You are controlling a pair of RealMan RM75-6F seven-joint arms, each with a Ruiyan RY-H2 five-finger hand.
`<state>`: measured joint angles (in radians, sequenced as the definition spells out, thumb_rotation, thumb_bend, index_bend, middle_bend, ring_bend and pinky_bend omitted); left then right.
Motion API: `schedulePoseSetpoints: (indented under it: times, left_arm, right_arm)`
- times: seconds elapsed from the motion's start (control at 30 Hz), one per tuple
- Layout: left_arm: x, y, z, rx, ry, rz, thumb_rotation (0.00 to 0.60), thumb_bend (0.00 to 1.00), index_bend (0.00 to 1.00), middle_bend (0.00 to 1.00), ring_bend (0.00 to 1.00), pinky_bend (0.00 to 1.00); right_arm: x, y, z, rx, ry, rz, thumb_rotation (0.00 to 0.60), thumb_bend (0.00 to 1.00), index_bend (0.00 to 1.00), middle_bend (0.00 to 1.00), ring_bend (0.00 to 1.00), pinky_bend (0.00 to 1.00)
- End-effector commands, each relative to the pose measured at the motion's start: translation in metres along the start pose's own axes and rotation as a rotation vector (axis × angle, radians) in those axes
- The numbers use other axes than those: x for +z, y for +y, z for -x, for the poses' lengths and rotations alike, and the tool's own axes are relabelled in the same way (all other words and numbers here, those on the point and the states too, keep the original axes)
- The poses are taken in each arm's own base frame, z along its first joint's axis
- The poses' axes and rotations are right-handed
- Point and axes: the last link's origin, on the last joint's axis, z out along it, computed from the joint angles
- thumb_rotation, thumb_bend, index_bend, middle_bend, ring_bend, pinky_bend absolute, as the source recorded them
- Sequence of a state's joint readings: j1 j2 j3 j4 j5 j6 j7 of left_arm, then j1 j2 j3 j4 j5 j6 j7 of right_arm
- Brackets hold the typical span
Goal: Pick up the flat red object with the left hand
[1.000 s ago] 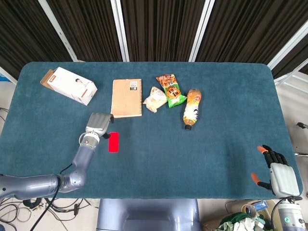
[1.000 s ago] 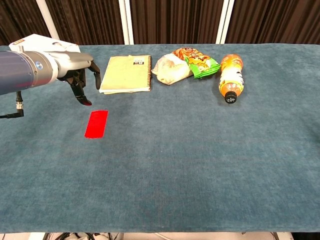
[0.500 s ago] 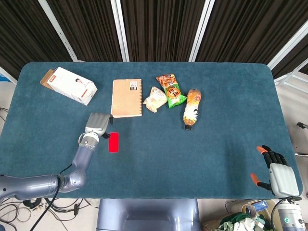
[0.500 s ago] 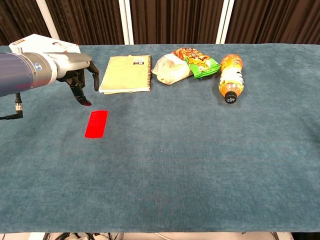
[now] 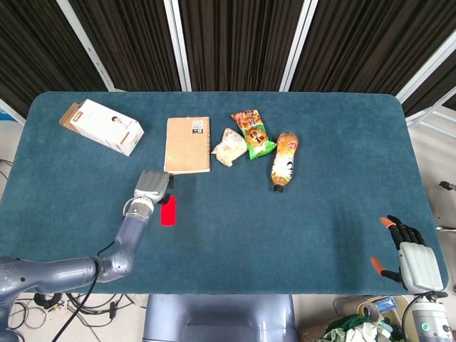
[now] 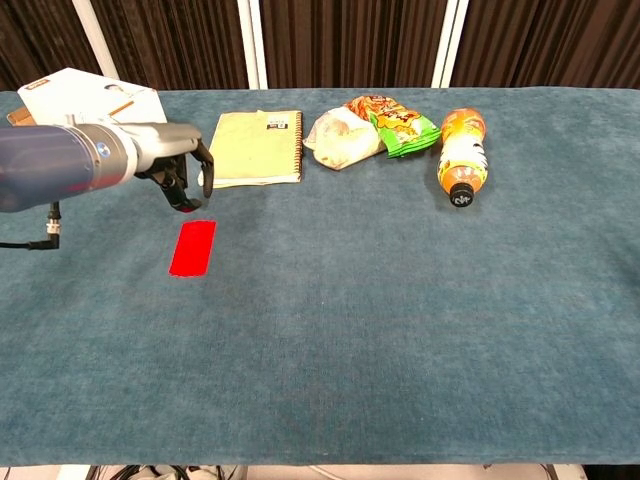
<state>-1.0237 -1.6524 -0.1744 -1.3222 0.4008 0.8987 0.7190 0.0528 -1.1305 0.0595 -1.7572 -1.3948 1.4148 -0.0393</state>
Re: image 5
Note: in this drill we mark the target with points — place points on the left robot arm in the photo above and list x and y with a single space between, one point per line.
67 269

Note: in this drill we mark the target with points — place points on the green snack bag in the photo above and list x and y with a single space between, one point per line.
253 134

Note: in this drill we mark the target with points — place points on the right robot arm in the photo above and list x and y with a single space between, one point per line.
430 317

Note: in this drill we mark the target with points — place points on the brown spiral notebook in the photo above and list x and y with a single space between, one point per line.
187 145

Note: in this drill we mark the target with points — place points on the clear bag of bread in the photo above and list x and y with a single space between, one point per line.
229 147

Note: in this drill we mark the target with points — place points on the blue table cloth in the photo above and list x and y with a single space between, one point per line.
249 228

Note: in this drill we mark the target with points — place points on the box of clutter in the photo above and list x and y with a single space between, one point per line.
360 322

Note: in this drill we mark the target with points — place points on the white cardboard box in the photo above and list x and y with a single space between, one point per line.
105 127

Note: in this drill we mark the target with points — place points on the red card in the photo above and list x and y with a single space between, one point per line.
169 215

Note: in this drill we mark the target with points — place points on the orange drink bottle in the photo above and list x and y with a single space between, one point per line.
284 160

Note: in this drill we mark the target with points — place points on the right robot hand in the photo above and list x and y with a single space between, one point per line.
415 262

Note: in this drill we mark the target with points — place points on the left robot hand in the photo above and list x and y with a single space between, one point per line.
152 183

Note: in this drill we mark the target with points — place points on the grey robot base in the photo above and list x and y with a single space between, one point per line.
219 317

